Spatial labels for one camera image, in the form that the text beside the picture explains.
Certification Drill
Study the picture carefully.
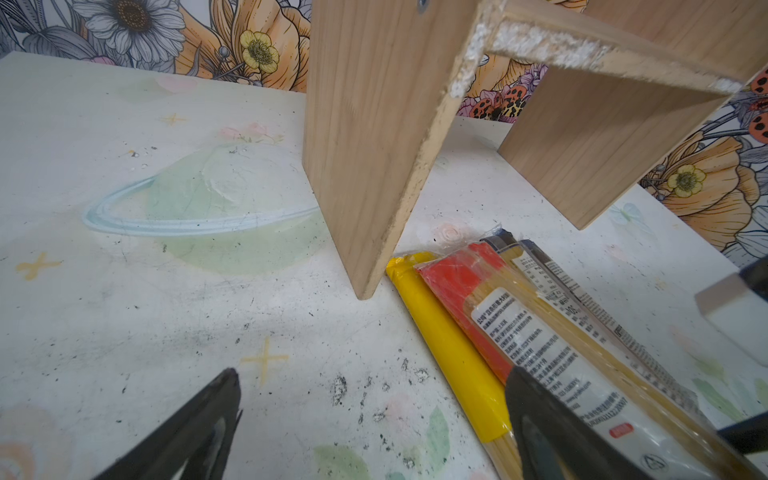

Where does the red spaghetti bag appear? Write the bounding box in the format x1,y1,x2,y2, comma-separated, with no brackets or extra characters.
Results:
417,234,760,479

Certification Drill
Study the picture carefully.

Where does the yellow Pastatime spaghetti bag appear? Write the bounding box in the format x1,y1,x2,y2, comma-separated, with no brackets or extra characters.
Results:
386,252,523,479

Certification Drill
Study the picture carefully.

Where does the wooden two-tier shelf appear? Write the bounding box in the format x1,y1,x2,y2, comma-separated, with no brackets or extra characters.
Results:
302,1,767,299

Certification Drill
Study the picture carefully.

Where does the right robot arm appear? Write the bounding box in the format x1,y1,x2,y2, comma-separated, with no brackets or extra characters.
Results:
695,258,767,455

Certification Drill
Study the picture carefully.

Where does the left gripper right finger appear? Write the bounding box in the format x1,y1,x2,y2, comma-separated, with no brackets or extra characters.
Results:
505,366,649,479

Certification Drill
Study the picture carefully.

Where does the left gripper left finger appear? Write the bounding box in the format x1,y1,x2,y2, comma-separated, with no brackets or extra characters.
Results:
97,368,241,479

